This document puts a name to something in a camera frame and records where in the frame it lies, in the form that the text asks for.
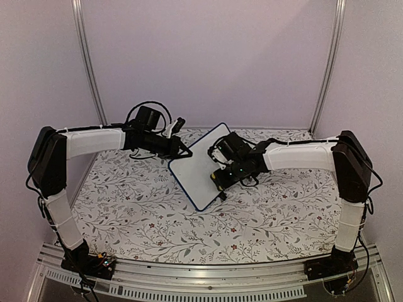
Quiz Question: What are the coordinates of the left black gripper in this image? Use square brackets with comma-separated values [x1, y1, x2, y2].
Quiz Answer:
[144, 131, 193, 160]

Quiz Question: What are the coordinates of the small blue-framed whiteboard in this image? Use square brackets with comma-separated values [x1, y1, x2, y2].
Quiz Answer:
[168, 123, 230, 211]

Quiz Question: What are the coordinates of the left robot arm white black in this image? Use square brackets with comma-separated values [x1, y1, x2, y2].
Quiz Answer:
[25, 123, 193, 273]

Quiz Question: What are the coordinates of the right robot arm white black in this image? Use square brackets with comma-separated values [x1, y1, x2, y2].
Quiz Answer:
[208, 131, 376, 274]

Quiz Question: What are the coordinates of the floral patterned table mat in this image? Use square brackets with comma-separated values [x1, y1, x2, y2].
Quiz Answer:
[59, 127, 360, 265]

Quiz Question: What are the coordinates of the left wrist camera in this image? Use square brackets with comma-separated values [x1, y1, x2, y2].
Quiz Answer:
[162, 117, 186, 138]

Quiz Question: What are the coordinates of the wire whiteboard stand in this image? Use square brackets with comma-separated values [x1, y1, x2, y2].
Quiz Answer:
[217, 191, 227, 201]

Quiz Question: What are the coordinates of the left black cable loop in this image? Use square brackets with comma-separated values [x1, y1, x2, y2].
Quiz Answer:
[125, 100, 173, 133]

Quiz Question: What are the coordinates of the right black cable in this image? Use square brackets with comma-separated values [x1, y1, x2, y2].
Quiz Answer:
[339, 141, 384, 216]

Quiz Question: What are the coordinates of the front aluminium rail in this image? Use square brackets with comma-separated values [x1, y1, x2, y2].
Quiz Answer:
[27, 243, 395, 301]

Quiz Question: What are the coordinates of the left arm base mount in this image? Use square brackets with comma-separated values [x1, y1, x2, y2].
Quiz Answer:
[61, 252, 116, 280]

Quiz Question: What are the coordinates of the left aluminium frame post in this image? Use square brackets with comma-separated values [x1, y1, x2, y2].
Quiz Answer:
[71, 0, 108, 125]

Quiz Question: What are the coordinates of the aluminium frame post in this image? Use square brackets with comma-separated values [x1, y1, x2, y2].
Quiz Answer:
[71, 0, 108, 125]
[309, 0, 346, 135]

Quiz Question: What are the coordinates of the right aluminium frame post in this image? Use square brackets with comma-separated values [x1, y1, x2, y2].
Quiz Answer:
[309, 0, 346, 135]

